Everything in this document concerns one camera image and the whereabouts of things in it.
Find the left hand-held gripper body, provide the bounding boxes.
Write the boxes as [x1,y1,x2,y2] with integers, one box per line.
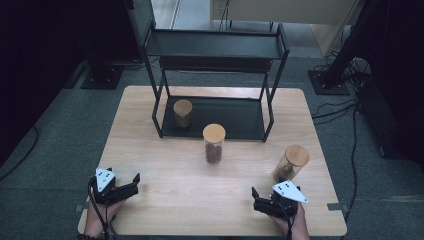
[88,166,118,206]

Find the right hand-held gripper cable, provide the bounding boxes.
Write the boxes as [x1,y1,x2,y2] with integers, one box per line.
[275,195,297,240]

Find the black metal shelf rack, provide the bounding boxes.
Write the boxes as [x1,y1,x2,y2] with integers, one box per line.
[141,22,291,144]

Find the person's right hand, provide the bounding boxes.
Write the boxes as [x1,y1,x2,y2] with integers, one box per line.
[269,202,312,240]

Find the person's left hand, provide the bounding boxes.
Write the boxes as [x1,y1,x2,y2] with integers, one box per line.
[82,196,127,238]

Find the beige cabinet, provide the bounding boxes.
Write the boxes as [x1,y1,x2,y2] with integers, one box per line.
[209,0,363,57]

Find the black floor cable pair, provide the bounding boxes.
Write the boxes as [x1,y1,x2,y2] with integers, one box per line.
[310,99,360,126]

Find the left hand-held gripper cable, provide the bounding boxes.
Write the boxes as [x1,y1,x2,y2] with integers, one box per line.
[87,177,114,240]

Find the black upright panel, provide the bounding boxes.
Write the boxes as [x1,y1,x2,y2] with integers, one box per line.
[124,0,157,48]

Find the tall jar brown contents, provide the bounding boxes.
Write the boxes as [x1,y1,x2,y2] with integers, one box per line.
[272,143,311,184]

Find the black square stand base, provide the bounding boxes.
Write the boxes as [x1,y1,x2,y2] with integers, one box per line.
[307,68,352,97]
[79,62,125,91]

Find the tangle of black cables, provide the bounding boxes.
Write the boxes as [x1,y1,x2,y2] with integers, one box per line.
[313,49,373,88]

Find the long black floor cable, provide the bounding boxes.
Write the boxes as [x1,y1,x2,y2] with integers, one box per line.
[343,105,360,223]

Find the short glass jar wooden lid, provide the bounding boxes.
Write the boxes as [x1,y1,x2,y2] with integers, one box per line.
[172,98,194,130]

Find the black box on floor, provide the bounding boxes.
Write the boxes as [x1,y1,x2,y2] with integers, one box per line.
[355,81,399,158]

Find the tall jar dark red contents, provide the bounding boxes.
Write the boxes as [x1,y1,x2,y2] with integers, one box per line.
[202,123,227,165]

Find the hand-held gripper cable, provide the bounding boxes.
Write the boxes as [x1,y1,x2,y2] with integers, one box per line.
[87,177,114,240]
[275,195,297,240]

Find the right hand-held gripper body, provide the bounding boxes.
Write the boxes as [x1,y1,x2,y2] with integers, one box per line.
[269,179,310,220]

